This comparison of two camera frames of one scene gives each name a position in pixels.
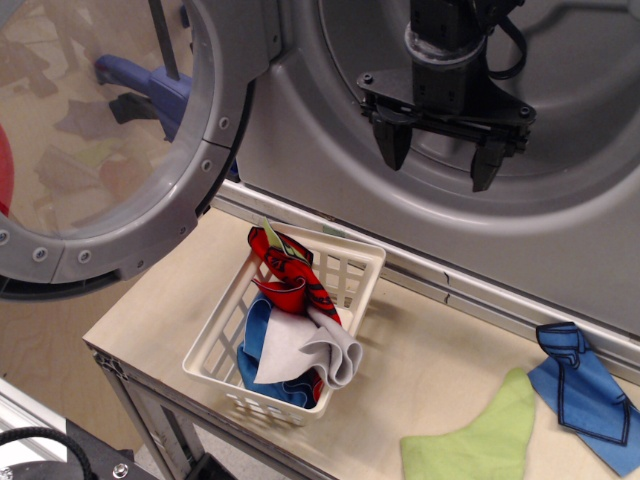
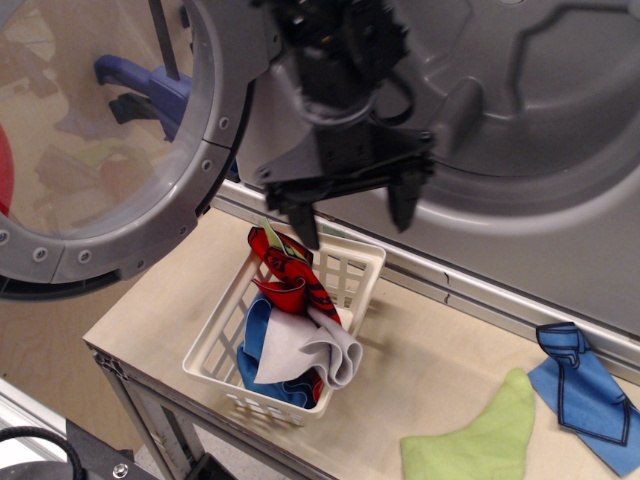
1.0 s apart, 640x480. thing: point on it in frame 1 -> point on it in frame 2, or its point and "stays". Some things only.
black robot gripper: (449, 87) -> (339, 160)
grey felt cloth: (296, 343) stays
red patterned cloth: (296, 284) stays
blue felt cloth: (299, 389) stays
